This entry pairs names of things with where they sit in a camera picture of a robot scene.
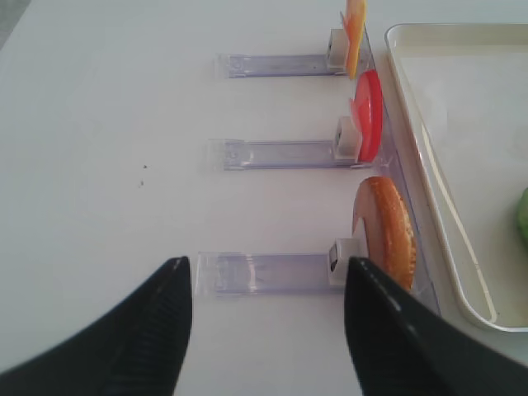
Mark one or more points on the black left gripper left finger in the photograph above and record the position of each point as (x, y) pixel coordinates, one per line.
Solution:
(137, 348)

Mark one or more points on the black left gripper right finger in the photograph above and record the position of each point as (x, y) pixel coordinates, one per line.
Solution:
(400, 347)

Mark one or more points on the clear holder under bread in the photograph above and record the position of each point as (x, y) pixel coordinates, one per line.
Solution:
(220, 274)

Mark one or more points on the upright bread bun left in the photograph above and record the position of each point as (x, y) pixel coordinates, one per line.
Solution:
(388, 229)

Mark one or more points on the lettuce leaf on burger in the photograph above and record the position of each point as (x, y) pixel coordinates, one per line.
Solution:
(522, 217)

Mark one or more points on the clear holder under tomato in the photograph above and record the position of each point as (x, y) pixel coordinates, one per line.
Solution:
(355, 145)

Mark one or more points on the upright tomato slice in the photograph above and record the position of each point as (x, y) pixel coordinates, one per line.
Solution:
(367, 109)

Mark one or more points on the upright cheese slice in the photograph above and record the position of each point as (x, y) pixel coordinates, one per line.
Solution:
(353, 20)

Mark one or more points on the cream rectangular tray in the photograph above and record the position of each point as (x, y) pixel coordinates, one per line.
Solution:
(464, 91)

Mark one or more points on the left long clear rail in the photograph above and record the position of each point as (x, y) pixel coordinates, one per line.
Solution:
(389, 163)

